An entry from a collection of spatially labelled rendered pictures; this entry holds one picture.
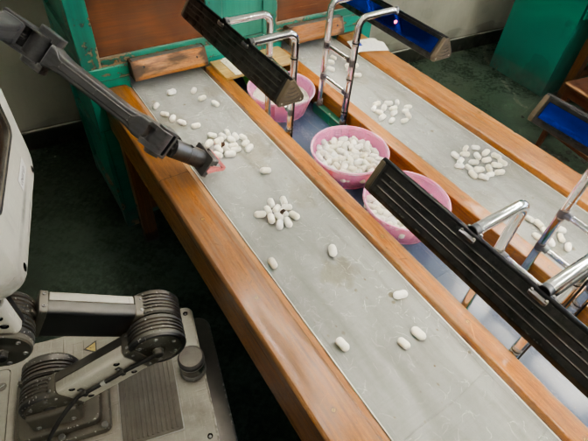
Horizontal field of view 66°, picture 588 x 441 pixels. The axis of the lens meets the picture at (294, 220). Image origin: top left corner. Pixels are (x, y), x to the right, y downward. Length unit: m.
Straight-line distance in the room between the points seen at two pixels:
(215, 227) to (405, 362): 0.60
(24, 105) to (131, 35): 1.16
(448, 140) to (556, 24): 2.20
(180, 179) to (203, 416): 0.67
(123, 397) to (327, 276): 0.62
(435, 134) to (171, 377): 1.21
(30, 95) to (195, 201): 1.68
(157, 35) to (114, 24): 0.16
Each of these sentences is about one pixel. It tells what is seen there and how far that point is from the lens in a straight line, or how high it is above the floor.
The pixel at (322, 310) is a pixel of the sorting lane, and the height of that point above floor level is 0.74.
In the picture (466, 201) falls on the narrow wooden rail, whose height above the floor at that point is 0.76.
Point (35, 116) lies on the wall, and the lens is 2.92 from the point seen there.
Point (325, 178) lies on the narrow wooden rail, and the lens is 1.42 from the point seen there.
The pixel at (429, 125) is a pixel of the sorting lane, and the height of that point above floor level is 0.74.
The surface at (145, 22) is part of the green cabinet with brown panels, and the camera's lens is 1.86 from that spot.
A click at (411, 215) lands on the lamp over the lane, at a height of 1.07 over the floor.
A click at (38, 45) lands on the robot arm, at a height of 1.12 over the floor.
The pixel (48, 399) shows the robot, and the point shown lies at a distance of 1.22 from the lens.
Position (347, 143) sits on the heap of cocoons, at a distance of 1.62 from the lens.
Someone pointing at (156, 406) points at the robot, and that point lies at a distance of 1.33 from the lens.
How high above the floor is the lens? 1.69
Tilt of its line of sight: 46 degrees down
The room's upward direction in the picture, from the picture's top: 5 degrees clockwise
